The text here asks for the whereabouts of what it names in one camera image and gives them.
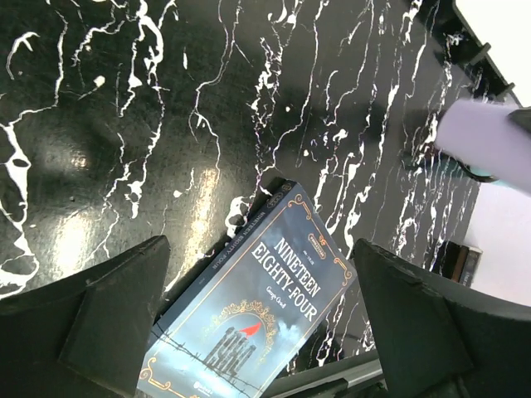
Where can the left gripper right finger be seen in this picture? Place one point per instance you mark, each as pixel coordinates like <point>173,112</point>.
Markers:
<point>438,338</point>

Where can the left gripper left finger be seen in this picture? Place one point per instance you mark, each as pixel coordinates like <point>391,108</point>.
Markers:
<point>84,335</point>

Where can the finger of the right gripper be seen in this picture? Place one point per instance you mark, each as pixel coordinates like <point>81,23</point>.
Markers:
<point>521,118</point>

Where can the purple plastic cup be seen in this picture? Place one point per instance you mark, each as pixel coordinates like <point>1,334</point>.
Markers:
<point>481,136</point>

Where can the pink ceramic mug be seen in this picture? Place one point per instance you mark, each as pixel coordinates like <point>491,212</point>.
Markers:
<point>475,176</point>

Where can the light blue mug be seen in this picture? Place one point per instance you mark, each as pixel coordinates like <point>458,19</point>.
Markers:
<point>502,183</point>

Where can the Tale of Two Cities book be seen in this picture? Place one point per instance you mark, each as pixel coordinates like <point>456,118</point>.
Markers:
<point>458,262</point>

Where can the Nineteen Eighty-Four book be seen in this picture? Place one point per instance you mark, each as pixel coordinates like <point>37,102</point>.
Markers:
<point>240,322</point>

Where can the black marble pattern mat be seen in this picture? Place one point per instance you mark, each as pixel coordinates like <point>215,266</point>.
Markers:
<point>121,120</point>

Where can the white whiteboard black frame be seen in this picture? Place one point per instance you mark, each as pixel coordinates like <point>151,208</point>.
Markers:
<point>505,25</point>

